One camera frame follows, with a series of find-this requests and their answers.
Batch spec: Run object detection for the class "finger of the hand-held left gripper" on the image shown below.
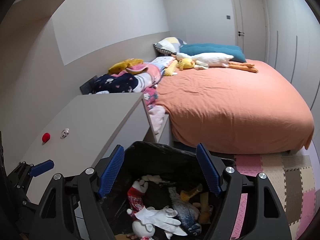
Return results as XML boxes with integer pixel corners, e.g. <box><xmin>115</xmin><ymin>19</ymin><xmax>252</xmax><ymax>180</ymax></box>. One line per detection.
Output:
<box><xmin>14</xmin><ymin>180</ymin><xmax>40</xmax><ymax>212</ymax></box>
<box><xmin>9</xmin><ymin>159</ymin><xmax>55</xmax><ymax>183</ymax></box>

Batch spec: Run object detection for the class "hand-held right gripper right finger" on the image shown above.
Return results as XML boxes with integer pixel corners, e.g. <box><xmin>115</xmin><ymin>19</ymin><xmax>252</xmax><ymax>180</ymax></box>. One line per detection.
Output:
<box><xmin>196</xmin><ymin>143</ymin><xmax>293</xmax><ymax>240</ymax></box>

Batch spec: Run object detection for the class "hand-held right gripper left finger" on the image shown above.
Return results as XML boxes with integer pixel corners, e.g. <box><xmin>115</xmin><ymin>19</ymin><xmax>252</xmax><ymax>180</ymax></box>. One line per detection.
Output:
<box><xmin>30</xmin><ymin>144</ymin><xmax>125</xmax><ymax>240</ymax></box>

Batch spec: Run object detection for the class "white red plush chicken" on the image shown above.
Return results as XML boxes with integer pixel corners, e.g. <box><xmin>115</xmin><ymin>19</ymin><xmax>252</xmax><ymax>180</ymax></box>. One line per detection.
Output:
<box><xmin>127</xmin><ymin>179</ymin><xmax>149</xmax><ymax>214</ymax></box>

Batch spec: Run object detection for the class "black bag-lined trash bin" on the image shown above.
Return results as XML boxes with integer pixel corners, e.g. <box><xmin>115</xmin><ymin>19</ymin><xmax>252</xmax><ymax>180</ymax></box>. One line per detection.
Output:
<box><xmin>99</xmin><ymin>141</ymin><xmax>237</xmax><ymax>240</ymax></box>

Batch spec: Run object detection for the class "yellow plush toy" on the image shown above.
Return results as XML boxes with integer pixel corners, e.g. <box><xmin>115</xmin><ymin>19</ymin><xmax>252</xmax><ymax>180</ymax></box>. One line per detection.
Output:
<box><xmin>180</xmin><ymin>184</ymin><xmax>214</xmax><ymax>224</ymax></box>

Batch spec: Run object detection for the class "beige plush toy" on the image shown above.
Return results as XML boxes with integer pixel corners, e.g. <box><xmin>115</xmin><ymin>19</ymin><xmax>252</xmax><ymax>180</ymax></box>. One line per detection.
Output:
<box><xmin>141</xmin><ymin>174</ymin><xmax>163</xmax><ymax>184</ymax></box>

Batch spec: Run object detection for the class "grey blue fish plush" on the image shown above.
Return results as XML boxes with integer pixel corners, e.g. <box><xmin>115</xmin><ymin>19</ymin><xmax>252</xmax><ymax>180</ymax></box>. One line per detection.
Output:
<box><xmin>167</xmin><ymin>186</ymin><xmax>202</xmax><ymax>236</ymax></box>

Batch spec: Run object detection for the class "grey desk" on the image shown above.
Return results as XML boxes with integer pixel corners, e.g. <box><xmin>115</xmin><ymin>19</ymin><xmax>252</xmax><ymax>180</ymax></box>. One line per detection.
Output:
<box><xmin>19</xmin><ymin>92</ymin><xmax>151</xmax><ymax>178</ymax></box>

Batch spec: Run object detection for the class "white glove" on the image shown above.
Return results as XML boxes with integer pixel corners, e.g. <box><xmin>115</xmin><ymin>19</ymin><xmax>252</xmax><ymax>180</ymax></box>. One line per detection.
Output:
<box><xmin>127</xmin><ymin>206</ymin><xmax>188</xmax><ymax>237</ymax></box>

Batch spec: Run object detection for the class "white pink plush toy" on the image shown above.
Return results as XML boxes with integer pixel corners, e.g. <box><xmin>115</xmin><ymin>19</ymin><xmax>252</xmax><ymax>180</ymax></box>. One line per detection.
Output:
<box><xmin>132</xmin><ymin>220</ymin><xmax>156</xmax><ymax>240</ymax></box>

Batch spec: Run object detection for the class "bed with orange sheet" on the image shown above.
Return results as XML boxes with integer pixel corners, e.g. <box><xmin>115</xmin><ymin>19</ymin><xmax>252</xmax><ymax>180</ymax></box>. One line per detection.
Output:
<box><xmin>155</xmin><ymin>59</ymin><xmax>315</xmax><ymax>155</ymax></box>

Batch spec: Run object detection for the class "light pink fluffy cloth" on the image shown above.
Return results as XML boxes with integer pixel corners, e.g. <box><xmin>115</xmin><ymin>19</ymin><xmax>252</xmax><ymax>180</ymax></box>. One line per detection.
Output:
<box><xmin>147</xmin><ymin>105</ymin><xmax>166</xmax><ymax>133</ymax></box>

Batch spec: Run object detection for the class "pink printed cloth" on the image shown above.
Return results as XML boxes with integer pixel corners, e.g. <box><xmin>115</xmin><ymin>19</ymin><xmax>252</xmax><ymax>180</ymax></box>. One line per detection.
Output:
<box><xmin>142</xmin><ymin>86</ymin><xmax>159</xmax><ymax>108</ymax></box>

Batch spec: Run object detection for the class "pastel foam floor mat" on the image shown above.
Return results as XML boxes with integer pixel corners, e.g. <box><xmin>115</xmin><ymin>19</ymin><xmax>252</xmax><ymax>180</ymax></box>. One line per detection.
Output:
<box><xmin>229</xmin><ymin>147</ymin><xmax>317</xmax><ymax>240</ymax></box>

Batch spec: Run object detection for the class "navy patterned garment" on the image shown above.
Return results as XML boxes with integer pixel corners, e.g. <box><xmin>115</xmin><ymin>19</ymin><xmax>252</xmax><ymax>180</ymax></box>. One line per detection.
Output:
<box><xmin>92</xmin><ymin>74</ymin><xmax>139</xmax><ymax>94</ymax></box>

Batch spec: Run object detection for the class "mustard yellow cloth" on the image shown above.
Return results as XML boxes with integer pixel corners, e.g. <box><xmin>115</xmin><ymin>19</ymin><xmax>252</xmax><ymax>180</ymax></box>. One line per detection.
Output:
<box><xmin>108</xmin><ymin>58</ymin><xmax>144</xmax><ymax>75</ymax></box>

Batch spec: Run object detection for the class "yellow long plush pillow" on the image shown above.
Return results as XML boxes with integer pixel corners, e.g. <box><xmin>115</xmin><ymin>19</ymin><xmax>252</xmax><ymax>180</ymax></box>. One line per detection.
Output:
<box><xmin>163</xmin><ymin>61</ymin><xmax>179</xmax><ymax>77</ymax></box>

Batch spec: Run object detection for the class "yellow duck plush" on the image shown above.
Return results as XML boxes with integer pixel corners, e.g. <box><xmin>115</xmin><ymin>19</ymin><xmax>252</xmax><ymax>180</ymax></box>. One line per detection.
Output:
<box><xmin>177</xmin><ymin>58</ymin><xmax>196</xmax><ymax>71</ymax></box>

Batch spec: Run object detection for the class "white goose plush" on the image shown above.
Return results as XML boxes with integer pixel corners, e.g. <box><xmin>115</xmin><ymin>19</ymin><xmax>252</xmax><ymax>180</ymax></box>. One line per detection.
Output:
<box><xmin>171</xmin><ymin>52</ymin><xmax>259</xmax><ymax>74</ymax></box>

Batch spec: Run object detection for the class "white dotted blanket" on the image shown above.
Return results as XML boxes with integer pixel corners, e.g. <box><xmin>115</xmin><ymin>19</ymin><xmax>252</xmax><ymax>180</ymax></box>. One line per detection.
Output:
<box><xmin>150</xmin><ymin>56</ymin><xmax>176</xmax><ymax>67</ymax></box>

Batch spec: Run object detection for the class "teal pillow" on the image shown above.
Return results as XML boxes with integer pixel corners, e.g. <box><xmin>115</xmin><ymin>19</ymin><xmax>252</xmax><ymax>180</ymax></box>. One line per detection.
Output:
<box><xmin>179</xmin><ymin>44</ymin><xmax>247</xmax><ymax>63</ymax></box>

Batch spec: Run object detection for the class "patchwork patterned pillow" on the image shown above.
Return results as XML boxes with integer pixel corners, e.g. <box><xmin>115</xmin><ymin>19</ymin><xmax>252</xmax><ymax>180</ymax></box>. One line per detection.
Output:
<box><xmin>153</xmin><ymin>37</ymin><xmax>188</xmax><ymax>54</ymax></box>

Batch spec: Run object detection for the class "grey wardrobe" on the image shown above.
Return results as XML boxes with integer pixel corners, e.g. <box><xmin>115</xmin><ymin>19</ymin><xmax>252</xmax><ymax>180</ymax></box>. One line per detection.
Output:
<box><xmin>265</xmin><ymin>0</ymin><xmax>320</xmax><ymax>112</ymax></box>

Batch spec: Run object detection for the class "grey door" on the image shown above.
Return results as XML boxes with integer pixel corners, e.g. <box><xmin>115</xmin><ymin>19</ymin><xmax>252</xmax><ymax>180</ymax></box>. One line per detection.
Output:
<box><xmin>231</xmin><ymin>0</ymin><xmax>267</xmax><ymax>61</ymax></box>

